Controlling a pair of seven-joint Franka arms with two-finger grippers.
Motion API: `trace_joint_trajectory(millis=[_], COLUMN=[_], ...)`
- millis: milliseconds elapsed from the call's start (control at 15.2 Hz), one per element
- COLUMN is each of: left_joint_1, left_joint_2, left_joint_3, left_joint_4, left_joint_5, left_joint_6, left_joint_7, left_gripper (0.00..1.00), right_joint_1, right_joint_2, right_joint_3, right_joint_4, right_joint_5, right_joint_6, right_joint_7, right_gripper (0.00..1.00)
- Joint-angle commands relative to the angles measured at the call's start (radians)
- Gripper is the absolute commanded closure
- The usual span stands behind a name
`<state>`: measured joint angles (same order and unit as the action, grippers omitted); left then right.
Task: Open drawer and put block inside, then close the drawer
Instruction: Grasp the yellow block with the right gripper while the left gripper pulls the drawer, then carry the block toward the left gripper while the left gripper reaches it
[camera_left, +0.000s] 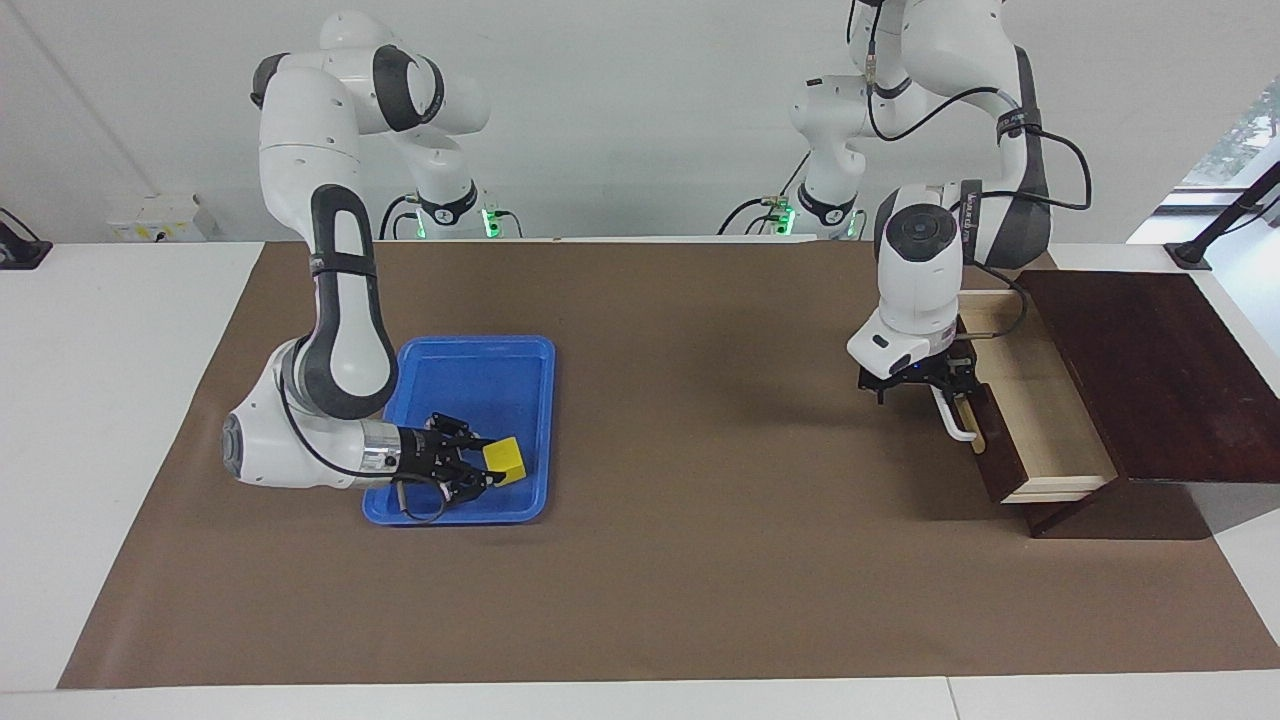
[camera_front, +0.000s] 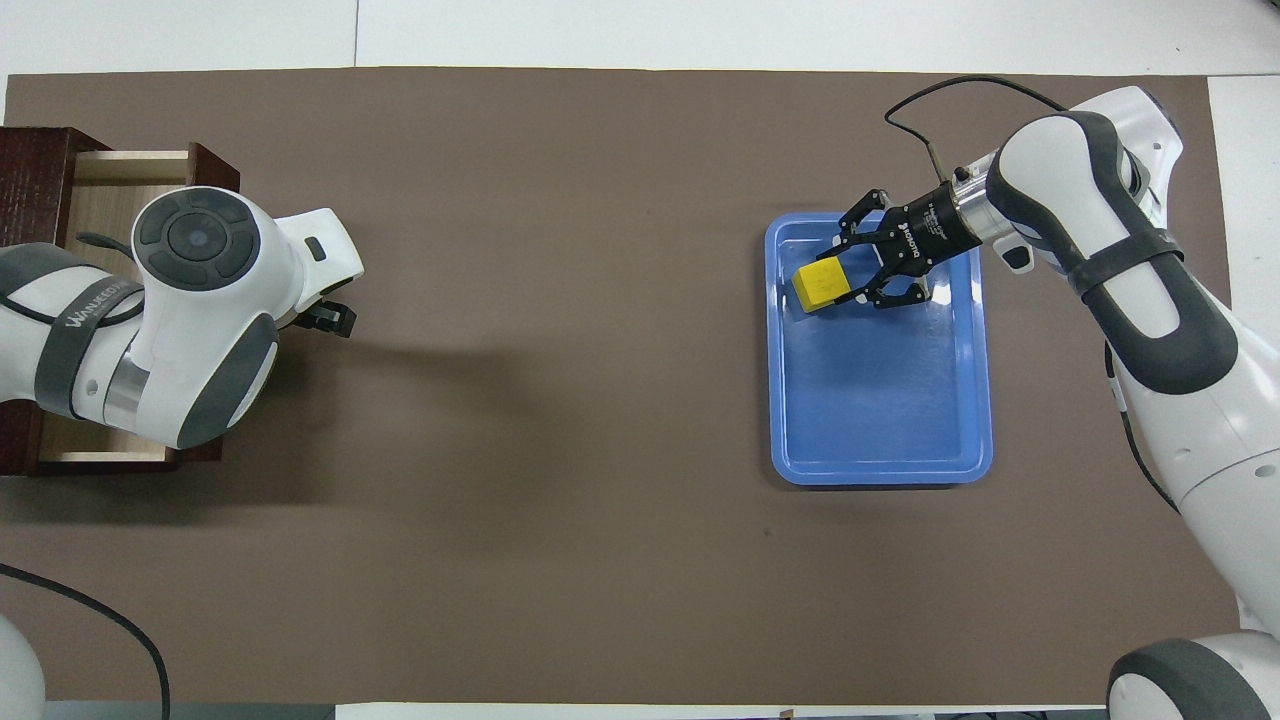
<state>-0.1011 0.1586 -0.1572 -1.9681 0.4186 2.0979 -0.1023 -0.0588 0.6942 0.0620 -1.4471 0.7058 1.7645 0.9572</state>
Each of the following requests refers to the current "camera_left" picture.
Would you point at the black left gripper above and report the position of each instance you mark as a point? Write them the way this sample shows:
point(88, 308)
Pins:
point(925, 372)

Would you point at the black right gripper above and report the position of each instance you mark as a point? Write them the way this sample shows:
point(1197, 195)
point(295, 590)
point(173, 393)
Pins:
point(430, 450)

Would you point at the yellow cube block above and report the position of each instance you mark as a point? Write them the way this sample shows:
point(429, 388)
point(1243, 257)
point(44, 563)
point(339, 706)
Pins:
point(508, 460)

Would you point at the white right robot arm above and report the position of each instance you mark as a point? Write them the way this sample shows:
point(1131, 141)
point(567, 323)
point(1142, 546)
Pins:
point(340, 330)

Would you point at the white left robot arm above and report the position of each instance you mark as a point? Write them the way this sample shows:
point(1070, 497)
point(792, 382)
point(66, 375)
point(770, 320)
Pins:
point(920, 280)

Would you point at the blue plastic tray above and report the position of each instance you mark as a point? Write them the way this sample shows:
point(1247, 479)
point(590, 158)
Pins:
point(490, 380)

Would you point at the dark wooden cabinet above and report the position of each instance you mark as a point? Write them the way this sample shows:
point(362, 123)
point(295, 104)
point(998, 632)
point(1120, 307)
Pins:
point(1170, 380)

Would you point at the brown table mat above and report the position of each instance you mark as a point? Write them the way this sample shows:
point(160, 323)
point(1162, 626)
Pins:
point(700, 600)

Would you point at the black clamp stand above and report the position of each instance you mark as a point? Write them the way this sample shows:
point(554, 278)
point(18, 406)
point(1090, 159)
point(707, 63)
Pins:
point(1190, 255)

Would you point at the white socket box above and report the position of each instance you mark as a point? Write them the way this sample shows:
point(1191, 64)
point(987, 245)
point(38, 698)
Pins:
point(160, 220)

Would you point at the window with green foliage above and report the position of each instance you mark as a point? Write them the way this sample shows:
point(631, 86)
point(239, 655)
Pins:
point(1250, 130)

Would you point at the black desk mount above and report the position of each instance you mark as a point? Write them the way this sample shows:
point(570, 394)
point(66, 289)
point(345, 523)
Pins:
point(20, 255)

